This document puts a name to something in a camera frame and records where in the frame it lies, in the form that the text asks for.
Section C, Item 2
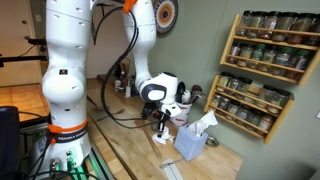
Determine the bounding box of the steel and white grinder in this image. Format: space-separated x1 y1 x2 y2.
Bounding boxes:
124 83 132 100

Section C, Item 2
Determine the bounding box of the glass spice jar black lid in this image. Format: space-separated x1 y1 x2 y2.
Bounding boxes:
304 15 320 47
237 44 254 68
226 100 241 121
217 97 231 116
246 109 263 131
234 104 252 126
268 88 291 115
256 84 276 108
226 75 241 96
210 94 223 113
257 114 274 135
288 13 314 46
216 71 232 93
248 11 268 39
259 45 279 73
272 13 297 43
228 42 242 65
261 11 280 40
234 77 253 101
237 10 254 37

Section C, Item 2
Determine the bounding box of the glass spice jar green lid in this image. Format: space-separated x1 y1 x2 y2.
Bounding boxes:
288 49 311 81
248 44 266 71
271 47 294 76

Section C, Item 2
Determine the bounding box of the wooden condiment tray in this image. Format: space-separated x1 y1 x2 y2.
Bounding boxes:
96 74 150 102

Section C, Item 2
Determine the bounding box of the wooden spice rack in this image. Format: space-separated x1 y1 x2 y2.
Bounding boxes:
203 74 295 145
219 13 320 88

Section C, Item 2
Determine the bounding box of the small metal dish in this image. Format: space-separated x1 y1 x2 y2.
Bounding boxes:
205 135 220 148

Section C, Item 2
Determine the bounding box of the white utensil crock red print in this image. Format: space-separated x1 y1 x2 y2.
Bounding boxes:
170 99 193 127

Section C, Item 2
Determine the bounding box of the metal kitchen utensil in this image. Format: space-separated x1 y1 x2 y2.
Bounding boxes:
186 92 208 106

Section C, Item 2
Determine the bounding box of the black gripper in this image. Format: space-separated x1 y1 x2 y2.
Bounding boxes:
153 111 171 139

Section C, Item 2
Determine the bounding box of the white tissue sheet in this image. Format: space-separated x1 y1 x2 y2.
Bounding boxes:
151 126 175 145
187 109 220 138

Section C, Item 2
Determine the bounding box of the small metal whisk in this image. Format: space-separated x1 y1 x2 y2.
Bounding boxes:
159 157 188 170

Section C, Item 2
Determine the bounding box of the black box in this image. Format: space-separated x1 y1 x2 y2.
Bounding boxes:
0 105 21 180

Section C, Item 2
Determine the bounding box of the blue tissue box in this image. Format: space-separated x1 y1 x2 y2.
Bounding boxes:
173 124 210 162

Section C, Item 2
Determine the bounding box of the metal serving fork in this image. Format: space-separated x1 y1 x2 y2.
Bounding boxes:
96 109 126 122

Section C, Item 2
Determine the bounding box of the grey metal turner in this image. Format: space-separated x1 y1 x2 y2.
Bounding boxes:
87 95 111 113

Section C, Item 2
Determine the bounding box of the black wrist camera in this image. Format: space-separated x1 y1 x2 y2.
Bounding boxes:
140 102 158 120

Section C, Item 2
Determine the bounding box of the black serving spoon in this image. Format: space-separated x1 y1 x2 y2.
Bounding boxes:
176 81 187 103

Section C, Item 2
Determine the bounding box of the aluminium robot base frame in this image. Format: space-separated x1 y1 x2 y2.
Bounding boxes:
74 146 115 180

